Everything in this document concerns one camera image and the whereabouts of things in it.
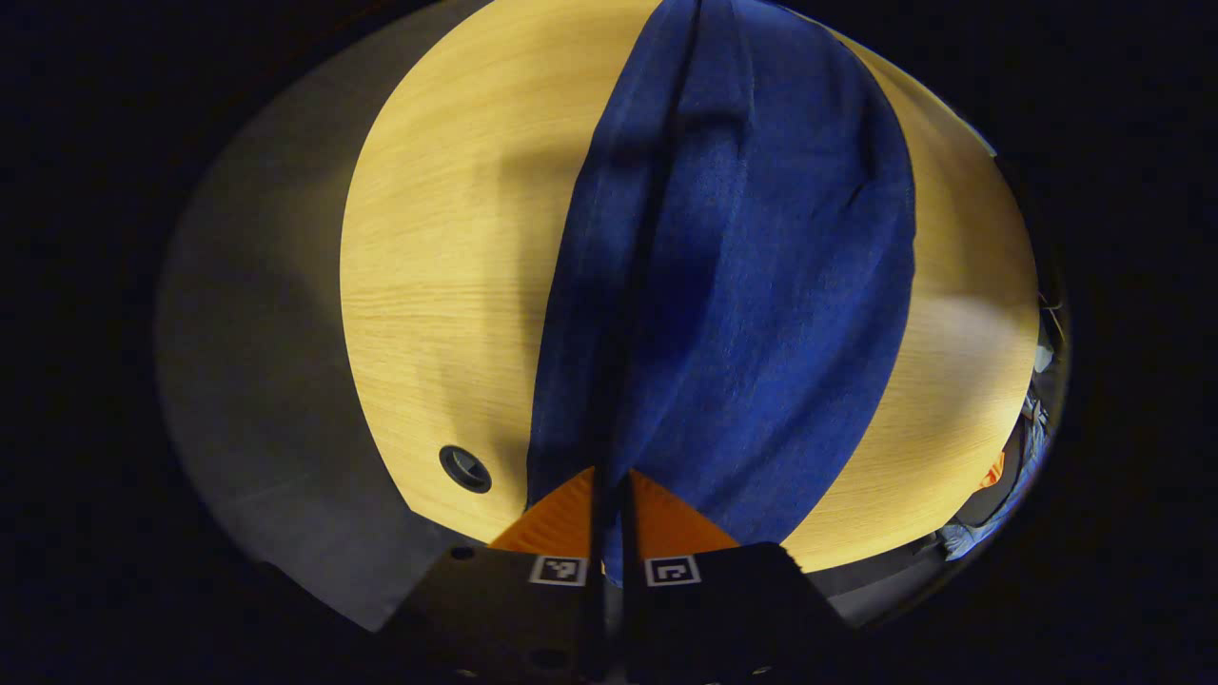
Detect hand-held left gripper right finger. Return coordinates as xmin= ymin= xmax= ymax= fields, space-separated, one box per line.
xmin=619 ymin=468 xmax=857 ymax=685

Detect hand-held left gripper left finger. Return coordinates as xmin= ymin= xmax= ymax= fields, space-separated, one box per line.
xmin=381 ymin=466 xmax=605 ymax=685

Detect blue jeans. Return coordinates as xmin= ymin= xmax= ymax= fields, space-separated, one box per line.
xmin=525 ymin=0 xmax=916 ymax=586

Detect person's legs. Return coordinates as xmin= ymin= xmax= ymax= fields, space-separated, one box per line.
xmin=937 ymin=390 xmax=1053 ymax=562

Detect black round table grommet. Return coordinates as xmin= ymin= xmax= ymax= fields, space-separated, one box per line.
xmin=439 ymin=444 xmax=494 ymax=495

